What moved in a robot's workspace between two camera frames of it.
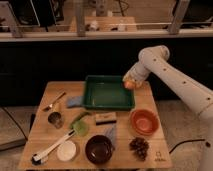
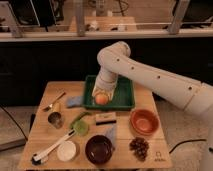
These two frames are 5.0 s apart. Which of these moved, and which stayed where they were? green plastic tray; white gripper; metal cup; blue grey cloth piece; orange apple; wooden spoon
Moved: white gripper; orange apple
Stayed: metal cup; wooden spoon; blue grey cloth piece; green plastic tray
